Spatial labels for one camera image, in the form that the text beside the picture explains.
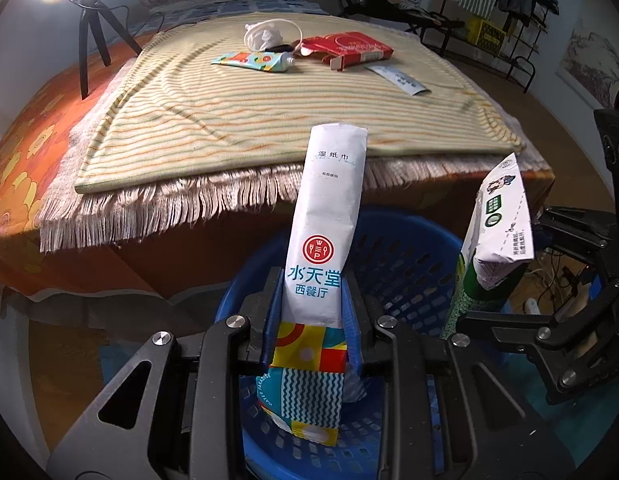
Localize colourful toothpaste tube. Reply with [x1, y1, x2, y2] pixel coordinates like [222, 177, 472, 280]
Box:
[211, 51, 296, 75]

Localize black metal rack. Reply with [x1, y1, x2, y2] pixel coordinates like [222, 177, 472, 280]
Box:
[422, 0, 560, 93]

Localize small white blue sachet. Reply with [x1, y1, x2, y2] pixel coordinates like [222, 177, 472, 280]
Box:
[365, 64, 433, 97]

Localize white face mask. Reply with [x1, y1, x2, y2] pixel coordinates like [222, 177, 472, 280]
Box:
[244, 19, 304, 53]

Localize blue plastic basket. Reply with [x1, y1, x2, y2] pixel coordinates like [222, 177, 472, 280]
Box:
[214, 208, 490, 480]

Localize yellow plastic crate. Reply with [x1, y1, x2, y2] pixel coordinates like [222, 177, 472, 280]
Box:
[467, 16, 507, 56]

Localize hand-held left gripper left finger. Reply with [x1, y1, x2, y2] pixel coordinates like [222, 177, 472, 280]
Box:
[46, 266, 285, 480]

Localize red cardboard box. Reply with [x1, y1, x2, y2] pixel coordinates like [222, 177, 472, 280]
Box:
[300, 31, 394, 71]

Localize floor cables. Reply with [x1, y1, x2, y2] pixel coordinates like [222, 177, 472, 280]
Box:
[527, 250, 590, 313]

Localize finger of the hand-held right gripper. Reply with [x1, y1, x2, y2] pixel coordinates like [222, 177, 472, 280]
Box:
[532, 206, 617, 281]
[457, 310, 619, 406]

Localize blue plaid bedding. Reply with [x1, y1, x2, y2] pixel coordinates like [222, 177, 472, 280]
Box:
[130, 0, 333, 33]

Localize orange floral bedsheet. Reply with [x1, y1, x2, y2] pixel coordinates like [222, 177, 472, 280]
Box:
[0, 30, 555, 301]

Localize long white wet wipe packet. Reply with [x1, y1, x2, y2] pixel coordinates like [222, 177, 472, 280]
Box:
[256, 122, 367, 447]

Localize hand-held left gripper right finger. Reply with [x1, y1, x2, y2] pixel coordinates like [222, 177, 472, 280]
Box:
[339, 287, 575, 480]

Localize grey bed skirt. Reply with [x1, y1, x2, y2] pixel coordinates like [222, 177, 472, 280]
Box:
[0, 280, 230, 346]

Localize mountain wall poster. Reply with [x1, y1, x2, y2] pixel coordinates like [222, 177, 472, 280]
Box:
[557, 17, 619, 111]

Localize black tripod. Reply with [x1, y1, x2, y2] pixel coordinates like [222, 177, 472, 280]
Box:
[64, 0, 143, 100]

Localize white green tissue packet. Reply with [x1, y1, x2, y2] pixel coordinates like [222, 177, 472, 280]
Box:
[439, 152, 535, 341]

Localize striped yellow blanket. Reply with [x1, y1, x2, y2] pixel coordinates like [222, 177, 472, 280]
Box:
[74, 10, 526, 195]

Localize fringed beige rug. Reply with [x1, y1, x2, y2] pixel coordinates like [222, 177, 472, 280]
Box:
[38, 25, 550, 253]

